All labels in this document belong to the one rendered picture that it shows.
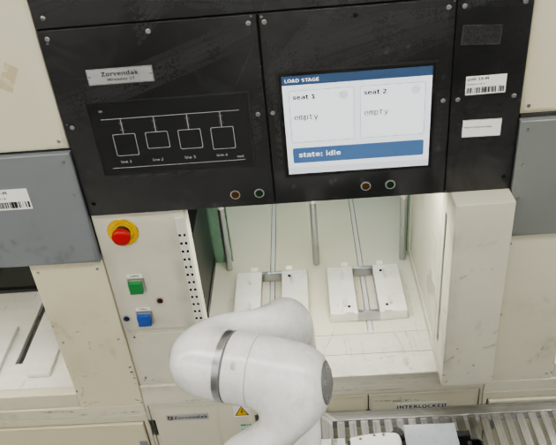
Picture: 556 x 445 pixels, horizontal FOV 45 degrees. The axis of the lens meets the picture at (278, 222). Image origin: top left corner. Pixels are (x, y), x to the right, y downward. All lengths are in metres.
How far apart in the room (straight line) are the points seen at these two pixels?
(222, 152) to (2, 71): 0.44
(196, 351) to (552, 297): 0.99
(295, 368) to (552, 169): 0.78
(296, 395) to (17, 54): 0.82
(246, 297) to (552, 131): 0.97
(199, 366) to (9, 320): 1.33
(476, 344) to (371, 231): 0.70
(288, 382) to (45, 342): 1.25
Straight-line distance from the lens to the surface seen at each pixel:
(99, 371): 1.80
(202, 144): 1.35
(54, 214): 1.50
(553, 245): 1.59
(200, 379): 0.93
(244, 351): 0.91
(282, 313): 1.02
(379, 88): 1.31
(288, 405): 0.90
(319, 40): 1.26
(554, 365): 1.86
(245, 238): 2.24
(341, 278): 1.99
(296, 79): 1.29
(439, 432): 1.39
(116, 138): 1.38
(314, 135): 1.34
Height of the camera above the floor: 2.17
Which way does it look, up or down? 34 degrees down
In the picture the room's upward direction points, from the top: 6 degrees counter-clockwise
